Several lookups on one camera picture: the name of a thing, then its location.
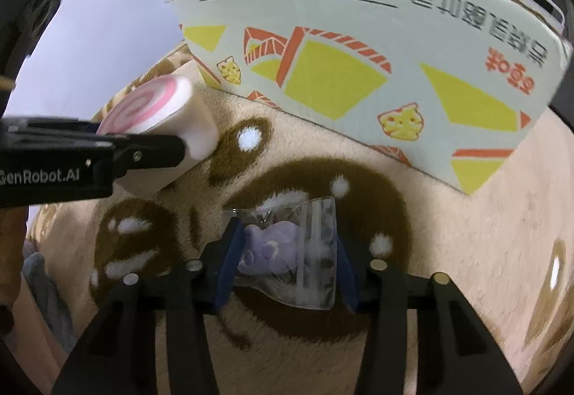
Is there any pink swirl roll plush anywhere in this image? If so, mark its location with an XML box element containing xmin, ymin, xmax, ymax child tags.
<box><xmin>97</xmin><ymin>74</ymin><xmax>219</xmax><ymax>198</ymax></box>

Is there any clear bag with lilac toy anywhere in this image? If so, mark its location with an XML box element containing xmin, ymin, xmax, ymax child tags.
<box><xmin>222</xmin><ymin>197</ymin><xmax>338</xmax><ymax>310</ymax></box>

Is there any beige brown patterned blanket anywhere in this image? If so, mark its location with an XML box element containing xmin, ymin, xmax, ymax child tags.
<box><xmin>24</xmin><ymin>40</ymin><xmax>574</xmax><ymax>395</ymax></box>

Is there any printed cardboard box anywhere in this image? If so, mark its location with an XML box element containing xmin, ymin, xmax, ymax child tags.
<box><xmin>168</xmin><ymin>0</ymin><xmax>573</xmax><ymax>194</ymax></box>

